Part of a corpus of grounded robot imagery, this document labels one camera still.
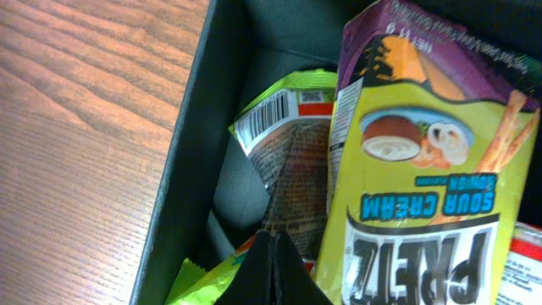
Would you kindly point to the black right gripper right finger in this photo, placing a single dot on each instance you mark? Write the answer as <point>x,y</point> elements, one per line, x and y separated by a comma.
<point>293,284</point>

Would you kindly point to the red chips can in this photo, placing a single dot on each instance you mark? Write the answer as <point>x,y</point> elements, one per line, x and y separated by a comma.
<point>521,280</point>

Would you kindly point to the green Pretz snack box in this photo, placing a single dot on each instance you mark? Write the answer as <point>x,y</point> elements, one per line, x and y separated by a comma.
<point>432,136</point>

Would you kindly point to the green Haribo gummy bag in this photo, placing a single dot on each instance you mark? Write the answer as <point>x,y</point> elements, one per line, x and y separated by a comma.
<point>284,133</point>

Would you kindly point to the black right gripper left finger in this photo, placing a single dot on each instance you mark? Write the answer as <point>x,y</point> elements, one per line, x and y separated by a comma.
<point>252,282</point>

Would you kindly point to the black box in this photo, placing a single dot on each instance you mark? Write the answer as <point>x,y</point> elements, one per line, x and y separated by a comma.
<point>211,200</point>

